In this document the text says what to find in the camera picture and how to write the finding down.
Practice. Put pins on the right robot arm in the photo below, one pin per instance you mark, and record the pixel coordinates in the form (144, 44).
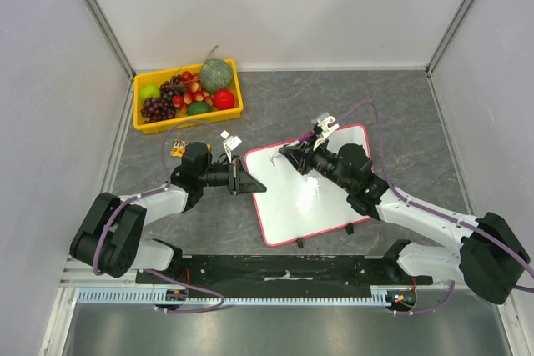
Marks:
(482, 252)

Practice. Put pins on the green lime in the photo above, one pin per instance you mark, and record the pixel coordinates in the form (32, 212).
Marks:
(198, 108)

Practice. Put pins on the green apple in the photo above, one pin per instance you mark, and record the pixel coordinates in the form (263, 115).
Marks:
(149, 91)

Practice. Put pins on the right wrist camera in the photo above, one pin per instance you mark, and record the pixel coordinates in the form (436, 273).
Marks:
(323, 127)

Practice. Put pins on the yellow plastic bin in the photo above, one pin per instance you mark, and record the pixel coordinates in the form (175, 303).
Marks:
(162, 78)

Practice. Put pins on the white pink marker pen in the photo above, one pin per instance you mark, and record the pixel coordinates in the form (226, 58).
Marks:
(297, 141)

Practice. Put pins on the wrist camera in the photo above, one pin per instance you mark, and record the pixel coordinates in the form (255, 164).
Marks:
(230, 143)
(323, 127)

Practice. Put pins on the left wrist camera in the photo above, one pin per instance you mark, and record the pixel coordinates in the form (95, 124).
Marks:
(230, 143)

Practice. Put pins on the yellow snack packet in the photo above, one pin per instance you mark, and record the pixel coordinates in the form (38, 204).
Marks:
(179, 148)

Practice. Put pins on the red apple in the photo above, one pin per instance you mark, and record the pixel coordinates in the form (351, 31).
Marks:
(223, 99)

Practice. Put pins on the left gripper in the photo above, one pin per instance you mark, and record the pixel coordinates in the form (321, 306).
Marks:
(241, 182)

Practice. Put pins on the dark purple grape bunch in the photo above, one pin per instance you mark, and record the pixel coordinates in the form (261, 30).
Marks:
(157, 109)

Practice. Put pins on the light blue cable duct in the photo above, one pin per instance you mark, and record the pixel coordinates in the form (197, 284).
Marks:
(172, 295)

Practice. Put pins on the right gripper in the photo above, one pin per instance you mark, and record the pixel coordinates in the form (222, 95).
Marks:
(306, 156)

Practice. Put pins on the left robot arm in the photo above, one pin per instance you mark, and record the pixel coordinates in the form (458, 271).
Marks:
(109, 237)

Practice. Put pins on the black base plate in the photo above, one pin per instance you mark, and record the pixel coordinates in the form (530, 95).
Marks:
(211, 269)

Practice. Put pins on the green netted melon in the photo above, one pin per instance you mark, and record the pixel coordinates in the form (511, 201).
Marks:
(215, 74)

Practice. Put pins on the pink framed whiteboard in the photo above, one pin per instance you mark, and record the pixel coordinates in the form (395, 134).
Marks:
(295, 206)

